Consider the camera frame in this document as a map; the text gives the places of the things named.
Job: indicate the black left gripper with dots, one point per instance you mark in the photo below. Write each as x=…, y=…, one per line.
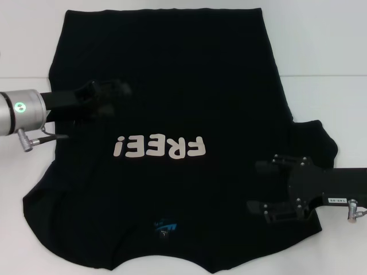
x=68, y=104

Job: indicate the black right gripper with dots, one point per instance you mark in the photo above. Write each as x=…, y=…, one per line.
x=309, y=186

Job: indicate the black shirt with FREE print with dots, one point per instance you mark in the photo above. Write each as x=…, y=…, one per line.
x=183, y=57

